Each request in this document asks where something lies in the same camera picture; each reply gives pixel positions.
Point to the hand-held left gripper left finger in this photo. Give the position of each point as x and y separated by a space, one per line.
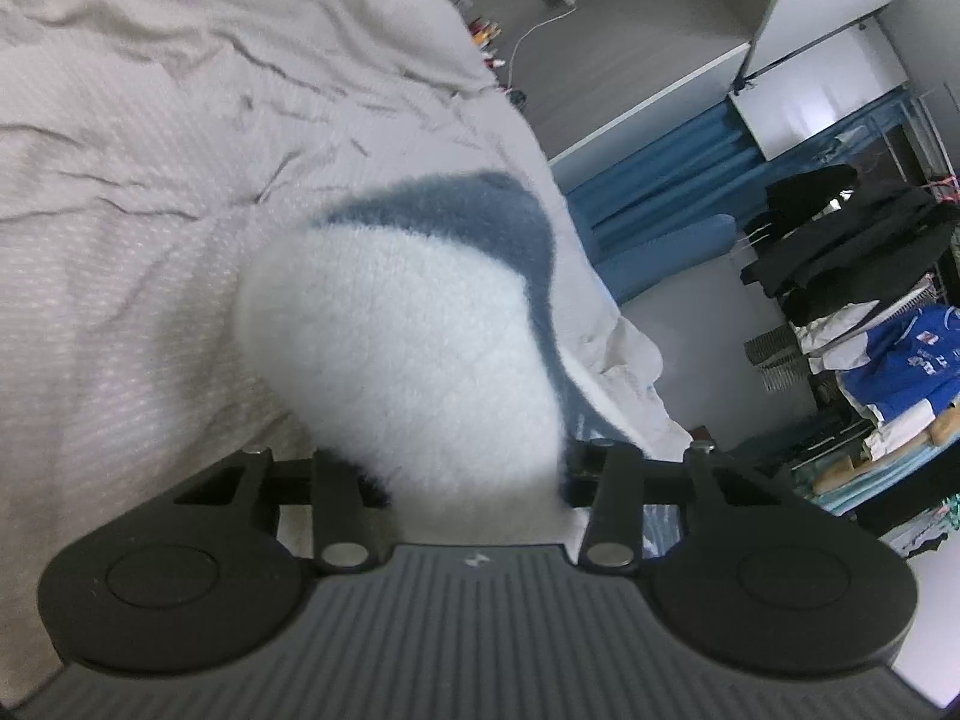
337 495

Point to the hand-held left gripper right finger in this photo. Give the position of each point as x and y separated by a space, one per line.
615 495

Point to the white fleece garment blue stripes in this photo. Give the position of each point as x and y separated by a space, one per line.
397 352

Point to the pile of folded beige clothes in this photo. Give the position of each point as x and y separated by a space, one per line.
900 450

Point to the black hanging clothes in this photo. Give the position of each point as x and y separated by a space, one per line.
862 240

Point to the cream bed sheet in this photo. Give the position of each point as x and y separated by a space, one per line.
630 360

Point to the blue covered chair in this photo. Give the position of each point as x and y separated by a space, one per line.
675 247

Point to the white hanging garment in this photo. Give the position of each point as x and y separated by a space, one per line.
847 326

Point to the blue sports jersey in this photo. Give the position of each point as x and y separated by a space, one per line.
907 367

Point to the blue curtain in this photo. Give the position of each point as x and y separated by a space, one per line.
660 157

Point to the grey bed blanket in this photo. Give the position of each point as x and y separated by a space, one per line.
150 165

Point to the white wardrobe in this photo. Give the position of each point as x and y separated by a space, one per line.
817 90

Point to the cluster of small bottles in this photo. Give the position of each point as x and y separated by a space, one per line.
486 37

